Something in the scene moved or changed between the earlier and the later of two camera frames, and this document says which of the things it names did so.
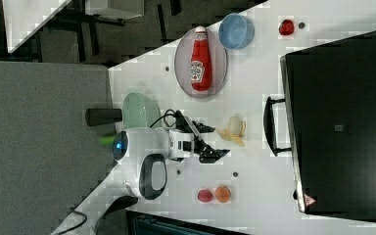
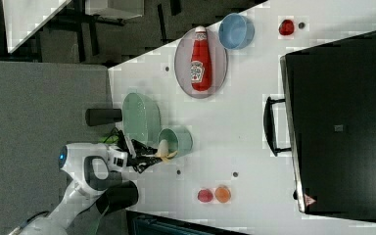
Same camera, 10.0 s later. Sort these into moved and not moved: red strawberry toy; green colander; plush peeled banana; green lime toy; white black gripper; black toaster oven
Moved: white black gripper; plush peeled banana
Not moved: green lime toy; black toaster oven; green colander; red strawberry toy
